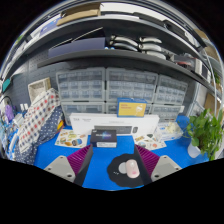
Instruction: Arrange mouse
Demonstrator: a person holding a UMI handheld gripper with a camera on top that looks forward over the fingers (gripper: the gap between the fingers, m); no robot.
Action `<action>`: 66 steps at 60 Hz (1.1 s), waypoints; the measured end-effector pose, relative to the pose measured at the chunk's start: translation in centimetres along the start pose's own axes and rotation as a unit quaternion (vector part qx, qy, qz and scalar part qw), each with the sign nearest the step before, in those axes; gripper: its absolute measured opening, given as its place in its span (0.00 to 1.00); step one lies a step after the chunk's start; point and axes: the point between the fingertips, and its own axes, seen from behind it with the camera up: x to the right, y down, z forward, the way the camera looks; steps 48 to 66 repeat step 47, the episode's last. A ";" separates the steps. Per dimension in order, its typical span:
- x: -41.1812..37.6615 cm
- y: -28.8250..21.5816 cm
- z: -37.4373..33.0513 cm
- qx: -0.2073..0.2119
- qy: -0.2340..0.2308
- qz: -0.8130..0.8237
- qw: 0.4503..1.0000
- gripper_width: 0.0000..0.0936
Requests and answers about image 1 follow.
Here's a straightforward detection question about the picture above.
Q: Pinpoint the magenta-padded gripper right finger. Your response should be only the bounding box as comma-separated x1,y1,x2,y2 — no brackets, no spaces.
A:
133,144,183,186

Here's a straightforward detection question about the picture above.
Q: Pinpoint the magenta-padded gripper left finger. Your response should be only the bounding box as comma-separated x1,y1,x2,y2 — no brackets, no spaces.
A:
43,144,94,187

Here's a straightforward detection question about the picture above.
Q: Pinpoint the beige pink computer mouse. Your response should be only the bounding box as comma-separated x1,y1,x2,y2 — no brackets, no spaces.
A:
124,159,140,179

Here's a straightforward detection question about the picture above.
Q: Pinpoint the black round-eyed mouse pad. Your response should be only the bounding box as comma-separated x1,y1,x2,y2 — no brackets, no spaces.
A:
106,153,145,188

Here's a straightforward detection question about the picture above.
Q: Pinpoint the small colourful sticker sheet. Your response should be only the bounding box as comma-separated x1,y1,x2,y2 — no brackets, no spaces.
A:
54,129,89,149

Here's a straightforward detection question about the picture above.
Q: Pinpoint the navy white-dotted cloth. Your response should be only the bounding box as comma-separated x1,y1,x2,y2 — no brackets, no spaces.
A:
14,106,65,166

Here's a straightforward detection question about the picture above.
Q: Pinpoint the white blue glove box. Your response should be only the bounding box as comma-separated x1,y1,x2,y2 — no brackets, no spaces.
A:
154,121,184,142

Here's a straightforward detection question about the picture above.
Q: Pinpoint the long white keyboard box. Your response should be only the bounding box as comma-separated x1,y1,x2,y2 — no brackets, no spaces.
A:
68,112,160,136

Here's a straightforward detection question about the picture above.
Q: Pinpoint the small black cardboard box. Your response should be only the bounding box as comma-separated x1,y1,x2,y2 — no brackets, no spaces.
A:
89,129,118,148

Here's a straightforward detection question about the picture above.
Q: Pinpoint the green plant in white pot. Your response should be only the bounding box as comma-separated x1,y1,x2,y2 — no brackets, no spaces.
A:
184,108,224,161

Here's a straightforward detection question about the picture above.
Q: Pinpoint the white red-blue dotted cloth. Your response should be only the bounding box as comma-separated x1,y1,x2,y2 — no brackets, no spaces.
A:
18,88,62,153

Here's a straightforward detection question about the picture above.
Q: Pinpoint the yellow and blue box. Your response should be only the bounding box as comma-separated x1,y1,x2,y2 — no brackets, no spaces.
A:
116,97,148,118

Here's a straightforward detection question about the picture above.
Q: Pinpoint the white woven basket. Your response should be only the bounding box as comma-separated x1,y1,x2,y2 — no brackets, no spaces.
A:
28,77,53,103

